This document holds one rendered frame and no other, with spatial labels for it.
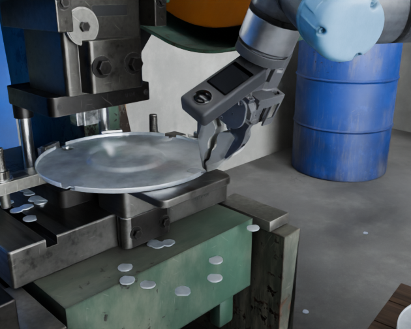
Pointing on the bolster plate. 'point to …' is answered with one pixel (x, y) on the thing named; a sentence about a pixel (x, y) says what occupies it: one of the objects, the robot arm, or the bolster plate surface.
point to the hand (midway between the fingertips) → (205, 164)
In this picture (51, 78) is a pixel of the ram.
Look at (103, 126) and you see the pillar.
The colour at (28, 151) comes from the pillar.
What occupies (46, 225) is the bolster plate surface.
